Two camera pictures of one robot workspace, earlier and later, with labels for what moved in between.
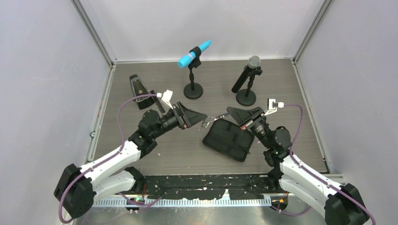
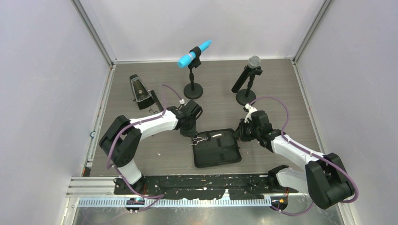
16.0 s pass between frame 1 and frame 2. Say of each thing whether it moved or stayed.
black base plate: stayed
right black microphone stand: stayed
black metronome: stayed
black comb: stayed
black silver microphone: stayed
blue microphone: stayed
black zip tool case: moved
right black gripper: moved
